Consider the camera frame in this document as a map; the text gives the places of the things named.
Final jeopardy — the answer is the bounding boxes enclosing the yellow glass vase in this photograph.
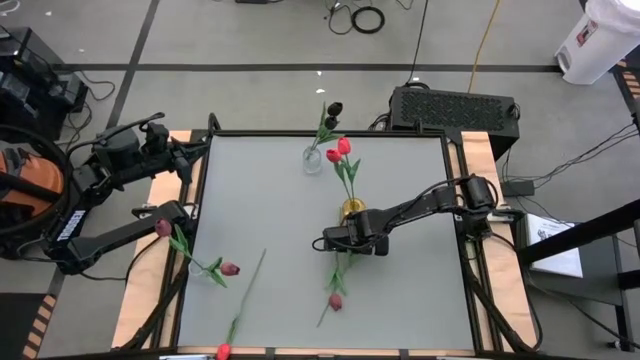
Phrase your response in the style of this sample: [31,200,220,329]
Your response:
[341,197,367,217]

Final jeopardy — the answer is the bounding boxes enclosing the bright red artificial tulip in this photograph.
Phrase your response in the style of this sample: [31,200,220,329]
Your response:
[337,136,362,201]
[325,148,354,201]
[215,248,268,360]

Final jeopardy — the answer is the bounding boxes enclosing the coiled black floor cable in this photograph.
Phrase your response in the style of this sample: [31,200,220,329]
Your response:
[324,0,386,36]

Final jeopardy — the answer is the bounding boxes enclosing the black power brick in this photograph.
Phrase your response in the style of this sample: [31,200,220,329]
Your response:
[499,179,535,198]

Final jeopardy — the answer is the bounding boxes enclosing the black hanging cable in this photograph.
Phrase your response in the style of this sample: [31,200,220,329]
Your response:
[404,0,430,85]

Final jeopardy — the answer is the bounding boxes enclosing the small clear glass vase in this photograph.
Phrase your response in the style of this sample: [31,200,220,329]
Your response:
[188,259,224,287]

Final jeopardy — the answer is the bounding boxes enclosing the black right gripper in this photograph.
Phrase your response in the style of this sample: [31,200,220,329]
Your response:
[322,212,391,258]

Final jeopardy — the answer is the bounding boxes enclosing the yellow power cable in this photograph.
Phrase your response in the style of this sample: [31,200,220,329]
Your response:
[466,0,502,95]

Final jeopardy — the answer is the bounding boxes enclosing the black equipment boxes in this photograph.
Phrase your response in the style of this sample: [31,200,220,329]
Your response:
[0,27,89,141]

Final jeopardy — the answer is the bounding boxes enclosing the clear ribbed glass vase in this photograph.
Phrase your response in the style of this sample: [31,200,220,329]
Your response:
[302,145,324,176]

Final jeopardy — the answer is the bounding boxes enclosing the black metal stand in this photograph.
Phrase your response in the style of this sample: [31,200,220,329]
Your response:
[517,199,640,351]

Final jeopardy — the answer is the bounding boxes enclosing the black cable bundle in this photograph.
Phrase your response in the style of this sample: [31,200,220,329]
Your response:
[502,122,640,184]

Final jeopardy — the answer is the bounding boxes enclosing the white trash bin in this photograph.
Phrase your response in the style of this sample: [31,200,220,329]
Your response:
[553,0,640,86]

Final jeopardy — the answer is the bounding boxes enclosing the wooden table side board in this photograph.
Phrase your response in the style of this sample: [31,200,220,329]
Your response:
[110,130,201,350]
[447,130,539,350]

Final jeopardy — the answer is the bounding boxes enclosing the orange shop vacuum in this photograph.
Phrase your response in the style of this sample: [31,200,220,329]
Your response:
[0,147,66,219]

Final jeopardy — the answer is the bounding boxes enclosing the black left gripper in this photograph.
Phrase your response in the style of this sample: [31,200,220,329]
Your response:
[141,132,212,185]

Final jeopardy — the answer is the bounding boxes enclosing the black vented computer case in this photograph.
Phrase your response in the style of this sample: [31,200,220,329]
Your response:
[388,85,521,160]

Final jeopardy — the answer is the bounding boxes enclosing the red vacuum cleaner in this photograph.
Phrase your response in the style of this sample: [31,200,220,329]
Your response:
[0,123,76,261]

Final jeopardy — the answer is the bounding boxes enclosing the white printed booklet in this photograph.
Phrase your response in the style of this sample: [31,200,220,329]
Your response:
[524,212,585,279]

